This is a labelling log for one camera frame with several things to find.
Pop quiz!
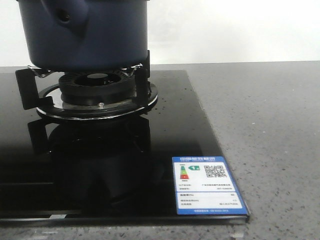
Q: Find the blue energy label sticker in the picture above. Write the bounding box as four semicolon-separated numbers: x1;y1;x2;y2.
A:
172;156;248;216

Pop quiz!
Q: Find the black gas burner head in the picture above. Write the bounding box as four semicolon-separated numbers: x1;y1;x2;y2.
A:
58;70;136;106

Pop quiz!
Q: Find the black glass gas stove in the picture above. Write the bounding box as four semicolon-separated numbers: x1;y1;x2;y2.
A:
0;70;250;226

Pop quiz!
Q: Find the dark blue cooking pot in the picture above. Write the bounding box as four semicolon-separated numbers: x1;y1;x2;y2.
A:
18;0;148;72

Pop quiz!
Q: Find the black metal pot support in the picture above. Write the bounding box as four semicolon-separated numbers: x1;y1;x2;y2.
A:
15;56;158;122

